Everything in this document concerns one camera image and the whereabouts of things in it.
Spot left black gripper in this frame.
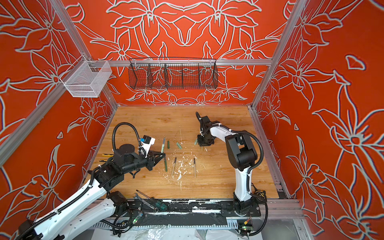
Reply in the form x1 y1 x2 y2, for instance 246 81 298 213
123 149 166 174

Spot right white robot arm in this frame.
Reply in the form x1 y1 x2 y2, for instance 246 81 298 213
196 112 264 216

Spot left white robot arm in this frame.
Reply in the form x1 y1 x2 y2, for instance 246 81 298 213
17 122 166 240

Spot silver wrench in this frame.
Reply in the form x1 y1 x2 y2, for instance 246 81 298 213
134 194 159 213

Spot yellow black pliers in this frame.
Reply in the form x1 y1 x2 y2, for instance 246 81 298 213
100 154 114 163

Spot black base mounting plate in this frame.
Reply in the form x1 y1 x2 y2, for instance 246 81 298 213
128 199 262 217

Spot small green circuit board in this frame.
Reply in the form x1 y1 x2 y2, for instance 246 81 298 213
239 220 254 234

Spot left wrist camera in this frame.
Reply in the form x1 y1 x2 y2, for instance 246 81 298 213
139 135 156 158

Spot green handled screwdriver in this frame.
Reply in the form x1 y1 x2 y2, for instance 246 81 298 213
136 190 168 211

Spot black wire mesh basket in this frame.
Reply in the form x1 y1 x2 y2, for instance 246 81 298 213
128 58 219 90

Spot white slotted cable duct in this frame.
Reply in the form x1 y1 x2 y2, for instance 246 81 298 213
89 218 241 231

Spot white wire mesh basket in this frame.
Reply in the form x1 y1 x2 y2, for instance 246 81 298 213
60 61 112 98

